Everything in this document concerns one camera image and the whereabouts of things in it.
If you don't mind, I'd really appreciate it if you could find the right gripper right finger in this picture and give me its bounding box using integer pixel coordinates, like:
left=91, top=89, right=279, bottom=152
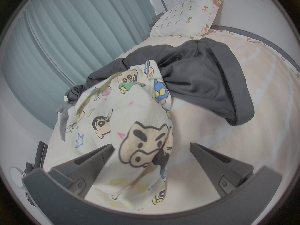
left=189, top=142, right=255, bottom=199

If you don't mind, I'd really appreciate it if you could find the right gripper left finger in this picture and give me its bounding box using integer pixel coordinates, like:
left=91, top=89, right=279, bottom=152
left=47, top=143, right=116, bottom=197

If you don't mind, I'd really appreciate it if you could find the white printed pyjama top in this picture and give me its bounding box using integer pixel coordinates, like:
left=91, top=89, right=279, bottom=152
left=67, top=60, right=175, bottom=212

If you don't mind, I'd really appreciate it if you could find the bed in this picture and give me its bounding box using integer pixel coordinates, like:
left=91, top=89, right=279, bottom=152
left=43, top=0, right=300, bottom=216

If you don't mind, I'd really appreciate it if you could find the pile of clothes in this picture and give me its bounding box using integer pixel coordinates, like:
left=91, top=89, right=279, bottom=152
left=57, top=85, right=85, bottom=141

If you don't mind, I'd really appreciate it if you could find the round white mirror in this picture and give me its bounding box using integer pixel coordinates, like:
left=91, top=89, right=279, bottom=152
left=9, top=165, right=27, bottom=190

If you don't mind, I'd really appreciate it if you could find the black garment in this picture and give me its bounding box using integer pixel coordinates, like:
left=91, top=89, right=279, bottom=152
left=83, top=38, right=255, bottom=126

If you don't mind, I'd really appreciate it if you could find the blue-green curtain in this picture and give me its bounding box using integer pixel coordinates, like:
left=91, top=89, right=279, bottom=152
left=1, top=10, right=79, bottom=130
left=25, top=0, right=157, bottom=86

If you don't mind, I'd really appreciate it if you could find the white printed pillow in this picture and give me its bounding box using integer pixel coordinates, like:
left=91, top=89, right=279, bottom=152
left=149, top=0, right=223, bottom=38

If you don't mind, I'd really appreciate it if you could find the grey bedside table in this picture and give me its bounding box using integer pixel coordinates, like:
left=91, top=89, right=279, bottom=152
left=142, top=13, right=164, bottom=41

